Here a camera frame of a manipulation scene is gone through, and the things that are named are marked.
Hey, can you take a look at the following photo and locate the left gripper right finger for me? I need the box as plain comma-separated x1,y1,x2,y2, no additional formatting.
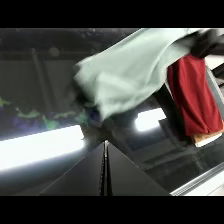
106,140,172,197

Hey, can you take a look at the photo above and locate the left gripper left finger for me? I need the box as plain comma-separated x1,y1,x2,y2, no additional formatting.
39,141,106,197

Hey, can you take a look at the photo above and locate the pale green T-shirt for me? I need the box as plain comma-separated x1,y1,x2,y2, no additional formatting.
73,27,214,122

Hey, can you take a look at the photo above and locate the tan garment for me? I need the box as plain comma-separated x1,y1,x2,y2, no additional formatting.
191,129,224,148

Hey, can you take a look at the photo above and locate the red garment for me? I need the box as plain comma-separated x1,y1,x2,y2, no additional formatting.
167,54,224,137

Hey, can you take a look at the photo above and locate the black garment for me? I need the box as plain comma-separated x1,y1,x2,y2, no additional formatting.
190,28,224,60

